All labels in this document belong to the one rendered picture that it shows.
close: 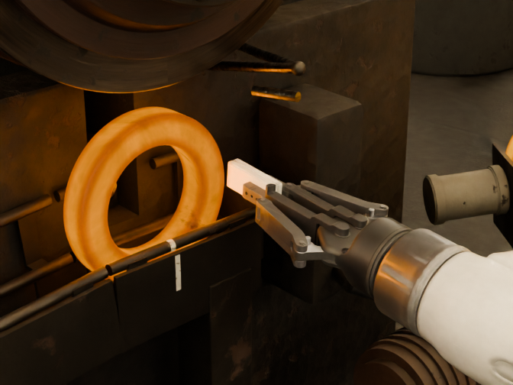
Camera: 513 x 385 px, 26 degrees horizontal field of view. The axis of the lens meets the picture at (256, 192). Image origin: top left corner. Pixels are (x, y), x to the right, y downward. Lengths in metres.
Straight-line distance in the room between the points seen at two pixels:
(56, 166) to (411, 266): 0.37
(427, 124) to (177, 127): 2.35
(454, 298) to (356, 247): 0.12
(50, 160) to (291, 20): 0.34
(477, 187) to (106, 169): 0.47
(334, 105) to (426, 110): 2.30
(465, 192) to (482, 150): 1.93
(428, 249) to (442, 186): 0.32
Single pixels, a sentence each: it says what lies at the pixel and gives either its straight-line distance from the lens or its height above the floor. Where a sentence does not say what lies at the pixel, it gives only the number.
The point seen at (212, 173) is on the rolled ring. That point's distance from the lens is 1.16.
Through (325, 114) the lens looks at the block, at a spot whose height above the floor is 0.80.
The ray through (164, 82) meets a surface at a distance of 1.05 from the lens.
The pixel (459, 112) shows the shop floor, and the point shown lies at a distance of 3.52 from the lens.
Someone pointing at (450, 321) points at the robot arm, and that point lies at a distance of 0.96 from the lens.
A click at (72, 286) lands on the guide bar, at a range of 1.06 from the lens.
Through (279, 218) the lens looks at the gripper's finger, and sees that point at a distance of 1.08.
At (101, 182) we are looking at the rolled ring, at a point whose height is 0.79.
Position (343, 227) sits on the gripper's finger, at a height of 0.75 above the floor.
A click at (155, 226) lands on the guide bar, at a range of 1.18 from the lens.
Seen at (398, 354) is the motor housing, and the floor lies 0.53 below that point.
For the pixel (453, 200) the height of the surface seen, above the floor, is 0.68.
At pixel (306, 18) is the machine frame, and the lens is 1.30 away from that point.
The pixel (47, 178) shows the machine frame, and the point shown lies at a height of 0.78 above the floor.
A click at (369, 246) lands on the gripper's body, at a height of 0.75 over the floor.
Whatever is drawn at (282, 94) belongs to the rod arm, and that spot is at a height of 0.87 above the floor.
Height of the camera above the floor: 1.23
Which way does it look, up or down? 25 degrees down
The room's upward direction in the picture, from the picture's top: straight up
